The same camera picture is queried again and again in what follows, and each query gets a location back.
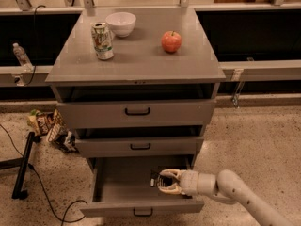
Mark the white bowl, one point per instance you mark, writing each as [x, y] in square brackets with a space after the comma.
[121, 24]

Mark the grey drawer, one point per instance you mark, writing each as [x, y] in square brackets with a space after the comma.
[126, 186]
[136, 114]
[138, 146]

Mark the checkered snack bag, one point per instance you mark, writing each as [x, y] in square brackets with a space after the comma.
[56, 132]

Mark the black rxbar chocolate bar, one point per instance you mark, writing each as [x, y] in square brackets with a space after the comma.
[157, 180]

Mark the grey drawer cabinet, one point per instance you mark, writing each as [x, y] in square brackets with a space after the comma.
[140, 70]

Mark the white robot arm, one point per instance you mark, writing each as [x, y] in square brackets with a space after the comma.
[225, 187]

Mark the brown chip bag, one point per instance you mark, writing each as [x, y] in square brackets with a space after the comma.
[43, 122]

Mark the top grey drawer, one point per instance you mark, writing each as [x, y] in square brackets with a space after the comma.
[136, 114]

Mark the green white soda can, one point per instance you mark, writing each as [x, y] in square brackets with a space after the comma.
[102, 41]

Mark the dark snack package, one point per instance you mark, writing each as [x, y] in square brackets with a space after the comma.
[66, 143]

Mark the middle grey drawer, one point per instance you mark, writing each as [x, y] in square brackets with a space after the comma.
[138, 146]

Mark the red apple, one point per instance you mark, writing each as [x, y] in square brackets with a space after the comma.
[171, 41]

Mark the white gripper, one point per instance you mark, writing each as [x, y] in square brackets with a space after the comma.
[190, 183]

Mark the black metal stand leg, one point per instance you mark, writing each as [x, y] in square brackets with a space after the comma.
[21, 163]

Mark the bottom grey drawer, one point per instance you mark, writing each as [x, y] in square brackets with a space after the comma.
[126, 186]

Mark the clear plastic water bottle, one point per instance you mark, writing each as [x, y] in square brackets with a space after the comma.
[22, 57]

